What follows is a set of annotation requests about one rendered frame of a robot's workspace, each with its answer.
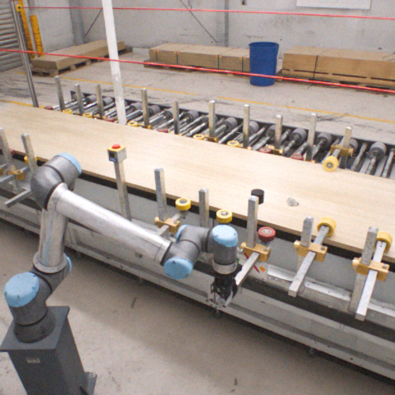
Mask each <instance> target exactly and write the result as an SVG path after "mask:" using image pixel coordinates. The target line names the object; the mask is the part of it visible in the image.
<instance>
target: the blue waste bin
mask: <svg viewBox="0 0 395 395"><path fill-rule="evenodd" d="M279 47H280V45H279V44H278V43H275V42H253V43H250V44H249V73H250V74H258V75H264V76H276V66H277V60H278V54H279V52H280V48H279ZM278 49H279V51H278ZM274 82H275V79H274V78H263V77H257V76H250V84H251V85H254V86H258V87H268V86H271V85H274Z"/></svg>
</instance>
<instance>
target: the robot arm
mask: <svg viewBox="0 0 395 395"><path fill-rule="evenodd" d="M80 174H81V165H80V163H79V162H78V160H77V159H76V158H75V157H74V156H72V155H71V154H68V153H59V154H57V155H55V156H54V157H53V158H52V159H50V160H49V161H48V162H46V163H45V164H44V165H42V166H41V167H39V168H38V169H36V170H35V172H34V173H33V174H32V177H31V180H30V189H31V193H32V196H33V198H34V200H35V201H36V203H37V204H38V205H39V206H40V207H41V208H42V218H41V225H40V240H39V248H38V252H36V254H35V256H34V257H33V267H32V268H31V269H30V270H29V271H28V272H27V273H23V274H21V273H19V274H16V275H15V276H13V277H12V278H10V279H9V280H8V282H7V283H6V285H5V286H4V297H5V300H6V302H7V304H8V307H9V309H10V312H11V313H12V316H13V319H14V321H15V322H14V327H13V330H14V334H15V336H16V338H17V339H18V340H19V341H21V342H25V343H33V342H38V341H40V340H42V339H45V338H46V337H47V336H49V335H50V334H51V333H52V332H53V330H54V329H55V327H56V317H55V315H54V313H53V312H52V311H51V310H50V309H48V307H47V305H46V300H47V299H48V298H49V297H50V295H51V294H52V293H53V292H54V291H55V290H56V288H57V287H58V286H59V285H60V284H61V283H62V282H63V280H64V279H65V278H66V277H67V276H68V274H69V272H70V271H71V261H70V259H69V257H66V254H65V253H64V248H65V240H66V235H67V227H68V222H69V218H71V219H73V220H75V221H77V222H79V223H80V224H82V225H84V226H86V227H88V228H90V229H92V230H94V231H96V232H98V233H100V234H102V235H104V236H105V237H108V238H109V239H112V240H114V241H116V242H118V243H120V244H122V245H123V246H125V247H127V248H129V249H131V250H133V251H135V252H137V253H139V254H141V255H143V256H145V257H147V258H149V259H151V260H153V261H155V262H156V263H158V264H159V265H161V266H163V267H164V271H165V273H166V274H167V275H168V276H169V277H171V278H174V279H177V280H181V279H184V278H186V277H187V276H188V275H189V274H190V272H191V271H192V270H193V267H194V264H195V263H196V260H197V258H198V256H199V254H200V252H204V253H211V254H213V268H214V270H215V271H216V273H215V274H214V281H213V282H212V283H211V284H210V287H211V294H212V293H213V292H215V293H217V295H218V297H217V303H218V302H220V301H221V300H222V301H223V303H224V305H225V306H226V305H228V304H229V303H230V302H231V301H232V299H233V298H234V296H235V295H236V293H237V291H238V288H237V284H236V279H235V278H234V277H233V275H235V274H237V273H239V272H240V271H241V270H242V265H241V264H240V263H237V243H238V239H237V232H236V231H235V230H234V229H233V228H232V227H230V226H227V225H219V226H216V227H215V228H214V229H210V228H202V227H197V226H193V225H183V226H181V227H180V228H179V230H178V232H177V234H176V243H173V242H171V241H168V240H166V239H164V238H162V237H160V236H158V235H156V234H154V233H152V232H150V231H148V230H146V229H144V228H142V227H140V226H139V225H137V224H135V223H133V222H131V221H129V220H127V219H125V218H123V217H121V216H119V215H117V214H115V213H113V212H111V211H109V210H107V209H105V208H103V207H101V206H99V205H97V204H95V203H93V202H91V201H89V200H87V199H85V198H84V197H81V196H79V195H77V194H75V193H73V190H74V184H75V180H76V178H77V177H79V176H80ZM212 286H213V289H212ZM214 287H215V289H214Z"/></svg>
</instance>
